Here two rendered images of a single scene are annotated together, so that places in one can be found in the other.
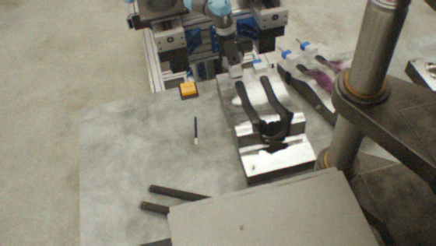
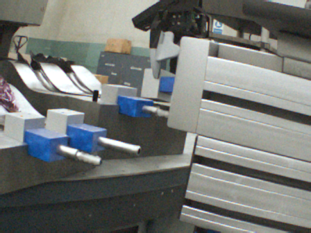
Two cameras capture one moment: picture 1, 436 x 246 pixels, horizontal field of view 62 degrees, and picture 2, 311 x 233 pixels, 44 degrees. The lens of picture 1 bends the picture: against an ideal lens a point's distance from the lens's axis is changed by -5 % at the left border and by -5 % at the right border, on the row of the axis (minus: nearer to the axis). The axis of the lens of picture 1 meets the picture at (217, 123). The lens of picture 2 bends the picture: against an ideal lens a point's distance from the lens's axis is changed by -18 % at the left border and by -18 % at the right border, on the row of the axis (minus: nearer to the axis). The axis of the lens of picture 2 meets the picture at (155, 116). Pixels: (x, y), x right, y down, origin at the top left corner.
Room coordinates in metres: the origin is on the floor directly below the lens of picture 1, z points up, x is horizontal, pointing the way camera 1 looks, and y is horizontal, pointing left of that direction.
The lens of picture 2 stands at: (1.75, -0.71, 0.96)
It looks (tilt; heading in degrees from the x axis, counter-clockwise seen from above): 6 degrees down; 133
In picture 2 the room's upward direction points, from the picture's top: 10 degrees clockwise
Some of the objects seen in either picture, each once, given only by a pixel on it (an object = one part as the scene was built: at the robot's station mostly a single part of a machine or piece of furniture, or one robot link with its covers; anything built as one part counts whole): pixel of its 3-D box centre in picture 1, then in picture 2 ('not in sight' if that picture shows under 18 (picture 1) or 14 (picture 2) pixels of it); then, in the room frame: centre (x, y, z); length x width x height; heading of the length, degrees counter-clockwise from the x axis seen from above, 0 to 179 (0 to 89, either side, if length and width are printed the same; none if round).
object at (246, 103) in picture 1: (263, 103); (64, 74); (0.97, -0.18, 0.92); 0.35 x 0.16 x 0.09; 8
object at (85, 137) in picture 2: (286, 54); (91, 139); (1.30, -0.35, 0.86); 0.13 x 0.05 x 0.05; 25
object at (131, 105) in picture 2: (256, 63); (139, 107); (1.23, -0.20, 0.89); 0.13 x 0.05 x 0.05; 8
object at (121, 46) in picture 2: not in sight; (118, 46); (-4.63, 4.72, 1.26); 0.42 x 0.33 x 0.29; 13
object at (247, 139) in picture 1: (261, 114); (60, 96); (0.95, -0.18, 0.87); 0.50 x 0.26 x 0.14; 8
